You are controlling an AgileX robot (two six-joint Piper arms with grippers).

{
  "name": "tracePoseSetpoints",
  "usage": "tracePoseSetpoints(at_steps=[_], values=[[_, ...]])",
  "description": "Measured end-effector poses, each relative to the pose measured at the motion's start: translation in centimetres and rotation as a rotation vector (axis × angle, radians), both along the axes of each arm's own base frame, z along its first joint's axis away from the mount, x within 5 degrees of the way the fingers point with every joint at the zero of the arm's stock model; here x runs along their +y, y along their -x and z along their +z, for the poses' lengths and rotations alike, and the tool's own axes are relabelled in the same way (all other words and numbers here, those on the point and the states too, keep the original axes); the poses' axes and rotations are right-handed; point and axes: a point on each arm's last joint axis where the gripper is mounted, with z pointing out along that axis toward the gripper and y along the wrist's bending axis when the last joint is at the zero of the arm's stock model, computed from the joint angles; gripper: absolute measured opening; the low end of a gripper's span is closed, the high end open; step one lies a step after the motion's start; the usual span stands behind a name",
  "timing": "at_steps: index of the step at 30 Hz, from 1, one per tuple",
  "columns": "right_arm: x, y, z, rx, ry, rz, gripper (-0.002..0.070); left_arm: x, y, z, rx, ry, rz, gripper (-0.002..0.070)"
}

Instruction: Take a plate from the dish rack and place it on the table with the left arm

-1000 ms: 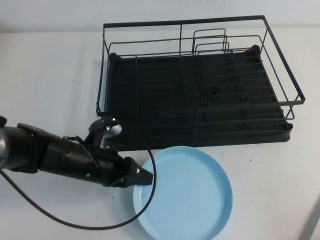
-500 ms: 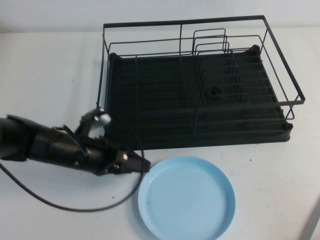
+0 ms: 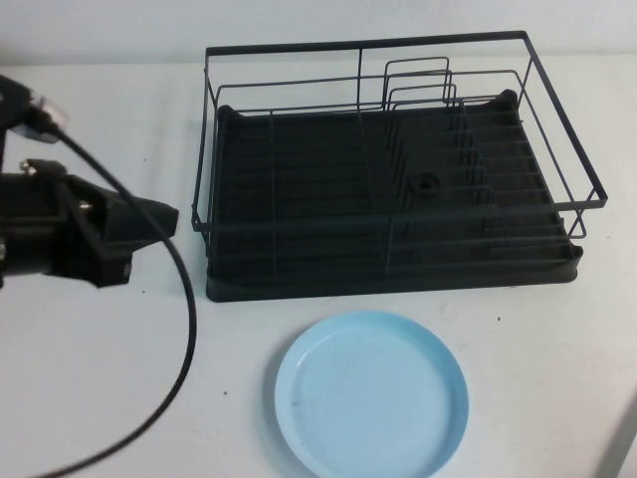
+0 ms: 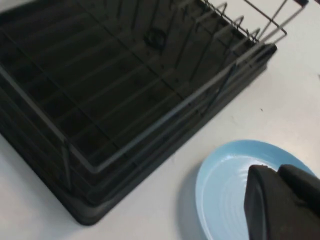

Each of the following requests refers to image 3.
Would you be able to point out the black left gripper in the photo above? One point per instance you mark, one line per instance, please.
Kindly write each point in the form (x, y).
(35, 224)

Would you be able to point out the black plastic drip tray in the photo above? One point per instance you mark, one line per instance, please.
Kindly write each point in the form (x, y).
(318, 149)

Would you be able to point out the light blue round plate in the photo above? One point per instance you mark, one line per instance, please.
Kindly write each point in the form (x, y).
(368, 398)

